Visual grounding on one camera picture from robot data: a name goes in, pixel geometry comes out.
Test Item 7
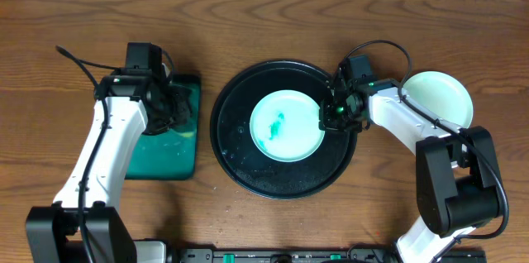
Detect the green yellow sponge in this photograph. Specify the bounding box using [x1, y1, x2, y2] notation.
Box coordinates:
[174, 124, 196, 138]

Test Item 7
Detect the mint green plate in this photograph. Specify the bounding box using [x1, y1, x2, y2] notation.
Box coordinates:
[250, 90, 325, 162]
[403, 71, 474, 128]

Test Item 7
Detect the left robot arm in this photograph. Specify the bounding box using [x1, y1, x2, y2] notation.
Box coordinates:
[26, 74, 201, 262]

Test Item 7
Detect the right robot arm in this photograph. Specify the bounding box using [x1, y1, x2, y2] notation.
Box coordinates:
[320, 77, 509, 262]

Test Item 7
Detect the black rectangular water tray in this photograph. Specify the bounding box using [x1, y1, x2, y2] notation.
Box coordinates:
[126, 74, 201, 180]

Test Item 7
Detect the round black serving tray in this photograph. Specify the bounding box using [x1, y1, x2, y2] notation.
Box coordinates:
[210, 60, 357, 199]

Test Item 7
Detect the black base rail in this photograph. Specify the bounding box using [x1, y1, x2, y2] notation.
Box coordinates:
[164, 247, 487, 263]

